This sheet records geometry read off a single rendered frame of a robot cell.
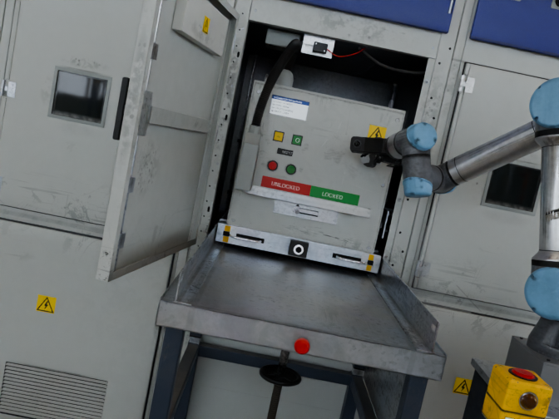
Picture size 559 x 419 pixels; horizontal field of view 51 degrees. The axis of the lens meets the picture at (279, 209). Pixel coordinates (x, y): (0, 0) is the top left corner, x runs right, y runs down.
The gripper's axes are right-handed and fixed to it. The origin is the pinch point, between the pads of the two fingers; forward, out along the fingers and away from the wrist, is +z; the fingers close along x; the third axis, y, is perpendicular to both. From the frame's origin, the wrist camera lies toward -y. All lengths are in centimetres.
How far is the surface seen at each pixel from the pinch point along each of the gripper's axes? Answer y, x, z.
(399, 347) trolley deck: -10, -54, -54
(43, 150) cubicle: -96, -11, 29
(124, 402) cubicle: -58, -88, 39
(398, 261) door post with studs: 19.5, -30.5, 4.5
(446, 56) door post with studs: 19.4, 33.9, -12.7
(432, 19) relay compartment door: 11.9, 43.2, -15.4
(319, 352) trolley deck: -26, -57, -49
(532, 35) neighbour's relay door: 42, 43, -24
